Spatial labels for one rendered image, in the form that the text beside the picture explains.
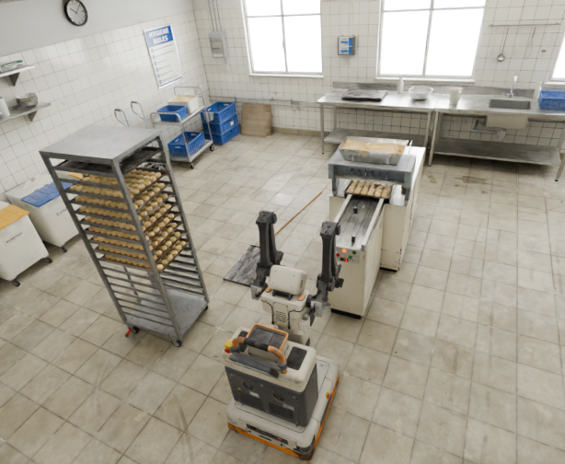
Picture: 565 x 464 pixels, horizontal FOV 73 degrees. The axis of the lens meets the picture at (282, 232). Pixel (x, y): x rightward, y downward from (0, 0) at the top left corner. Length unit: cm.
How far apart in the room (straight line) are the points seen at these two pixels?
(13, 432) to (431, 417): 308
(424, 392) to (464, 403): 27
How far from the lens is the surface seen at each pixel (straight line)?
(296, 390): 234
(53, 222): 521
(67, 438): 354
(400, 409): 314
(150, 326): 370
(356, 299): 338
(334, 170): 355
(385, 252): 387
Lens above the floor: 270
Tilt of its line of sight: 36 degrees down
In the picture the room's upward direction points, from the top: 6 degrees counter-clockwise
